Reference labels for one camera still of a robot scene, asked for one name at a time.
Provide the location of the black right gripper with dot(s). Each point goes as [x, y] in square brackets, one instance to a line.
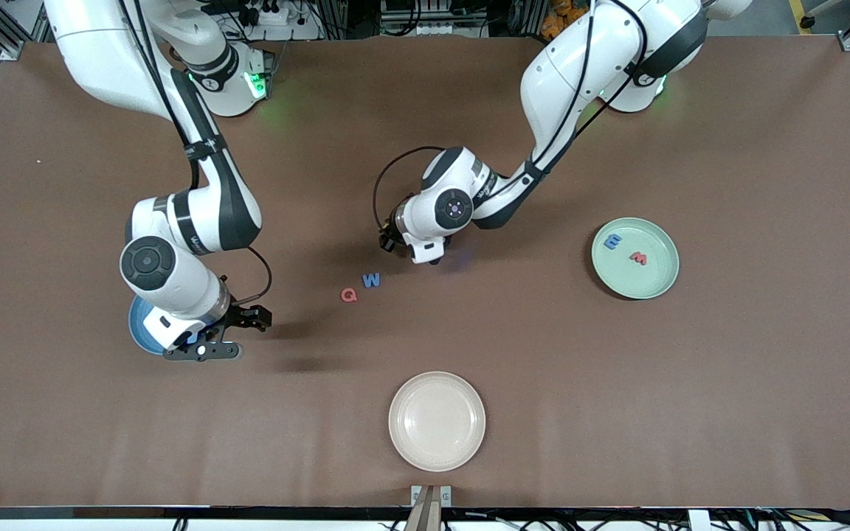
[240, 317]

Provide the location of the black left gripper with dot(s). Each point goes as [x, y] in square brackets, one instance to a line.
[389, 238]

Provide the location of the blue foam letter e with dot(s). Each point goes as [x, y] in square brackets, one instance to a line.
[612, 241]

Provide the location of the red foam letter m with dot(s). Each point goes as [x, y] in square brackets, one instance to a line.
[638, 258]

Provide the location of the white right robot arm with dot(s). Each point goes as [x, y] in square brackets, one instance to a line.
[100, 59]

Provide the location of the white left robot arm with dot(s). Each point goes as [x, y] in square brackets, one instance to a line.
[580, 66]

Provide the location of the blue plate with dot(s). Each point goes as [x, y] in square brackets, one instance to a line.
[139, 332]

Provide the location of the beige plate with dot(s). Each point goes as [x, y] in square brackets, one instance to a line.
[436, 421]

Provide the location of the green plate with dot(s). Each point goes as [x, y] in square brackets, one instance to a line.
[654, 280]

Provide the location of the blue foam letter W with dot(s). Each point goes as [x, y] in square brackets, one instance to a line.
[371, 280]

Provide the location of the red foam letter Q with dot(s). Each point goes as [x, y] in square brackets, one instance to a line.
[343, 296]

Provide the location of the white power strip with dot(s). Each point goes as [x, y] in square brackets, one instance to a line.
[270, 13]

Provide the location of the orange snack bags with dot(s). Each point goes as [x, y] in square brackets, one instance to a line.
[554, 22]

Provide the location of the brown table cover sheet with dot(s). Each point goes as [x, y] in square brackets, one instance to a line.
[617, 405]

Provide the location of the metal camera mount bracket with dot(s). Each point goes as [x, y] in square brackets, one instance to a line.
[431, 505]

